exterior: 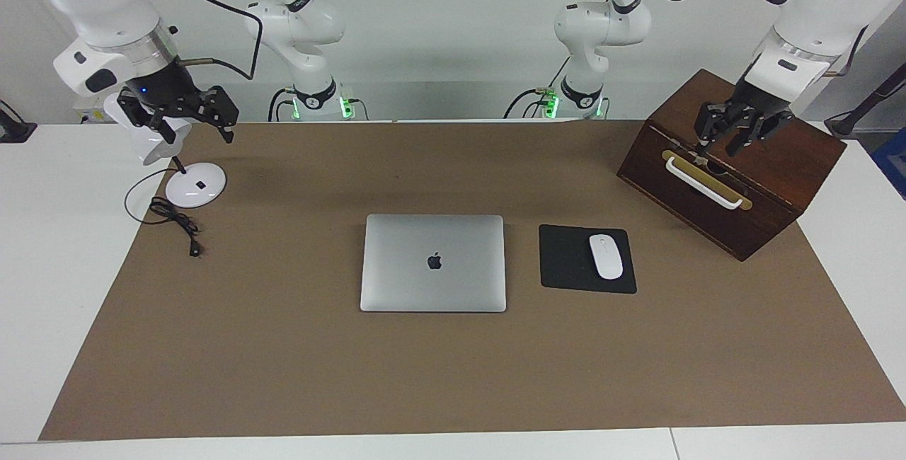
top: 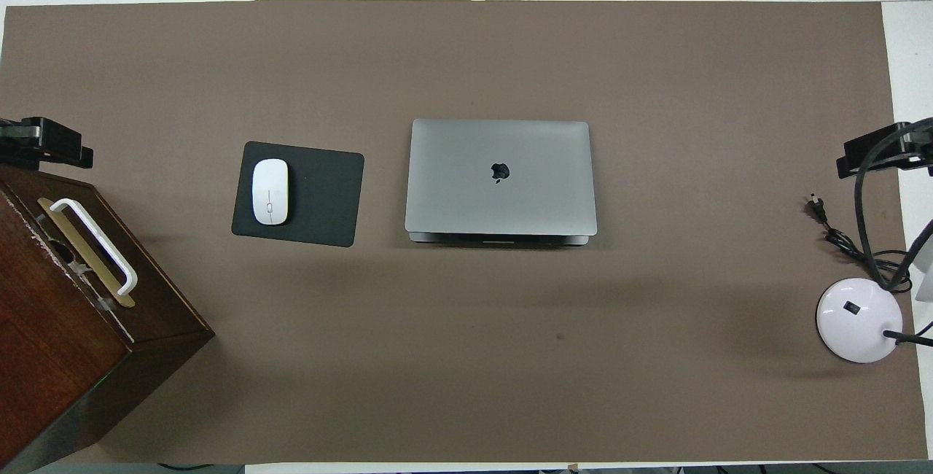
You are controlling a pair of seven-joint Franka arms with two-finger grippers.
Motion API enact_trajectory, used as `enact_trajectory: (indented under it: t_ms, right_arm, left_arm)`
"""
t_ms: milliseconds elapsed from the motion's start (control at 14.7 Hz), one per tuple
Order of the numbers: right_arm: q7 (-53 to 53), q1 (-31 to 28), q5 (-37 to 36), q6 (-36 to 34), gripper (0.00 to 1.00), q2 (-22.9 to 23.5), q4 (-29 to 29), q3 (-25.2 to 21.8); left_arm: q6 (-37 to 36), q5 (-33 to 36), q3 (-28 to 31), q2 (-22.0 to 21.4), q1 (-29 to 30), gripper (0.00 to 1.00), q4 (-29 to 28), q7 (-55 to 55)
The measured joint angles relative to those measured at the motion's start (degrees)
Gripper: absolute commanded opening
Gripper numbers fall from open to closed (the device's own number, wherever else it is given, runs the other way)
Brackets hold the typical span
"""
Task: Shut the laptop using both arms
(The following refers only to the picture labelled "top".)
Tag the silver grey laptop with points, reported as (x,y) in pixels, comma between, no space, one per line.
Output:
(452,189)

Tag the white desk lamp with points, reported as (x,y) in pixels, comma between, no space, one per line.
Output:
(853,321)

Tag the dark brown wooden box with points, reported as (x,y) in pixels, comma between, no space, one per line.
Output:
(65,343)

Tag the white computer mouse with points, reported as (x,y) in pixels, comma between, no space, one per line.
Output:
(270,191)

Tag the black mouse pad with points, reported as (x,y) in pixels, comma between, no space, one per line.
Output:
(324,197)

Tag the brown table mat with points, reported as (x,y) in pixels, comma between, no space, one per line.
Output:
(466,357)

